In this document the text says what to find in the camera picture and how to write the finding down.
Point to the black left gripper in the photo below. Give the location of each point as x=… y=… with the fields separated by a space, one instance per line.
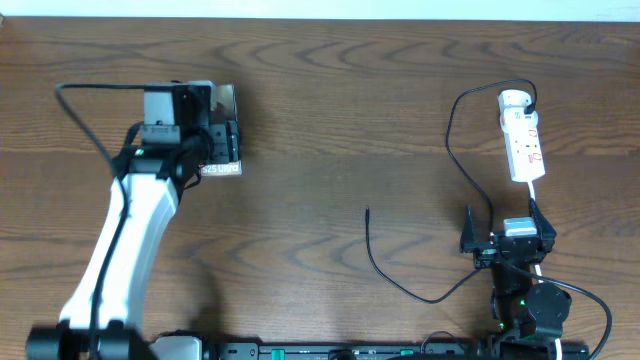
x=226 y=142

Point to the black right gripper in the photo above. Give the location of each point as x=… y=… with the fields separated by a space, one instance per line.
x=485 y=251

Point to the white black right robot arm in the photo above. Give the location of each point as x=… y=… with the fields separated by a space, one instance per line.
x=531 y=312

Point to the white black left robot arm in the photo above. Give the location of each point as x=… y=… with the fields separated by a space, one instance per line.
x=190 y=131

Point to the white usb charger plug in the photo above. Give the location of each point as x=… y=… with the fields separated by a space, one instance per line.
x=515 y=102

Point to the white power strip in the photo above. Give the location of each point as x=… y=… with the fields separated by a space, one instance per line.
x=522 y=143

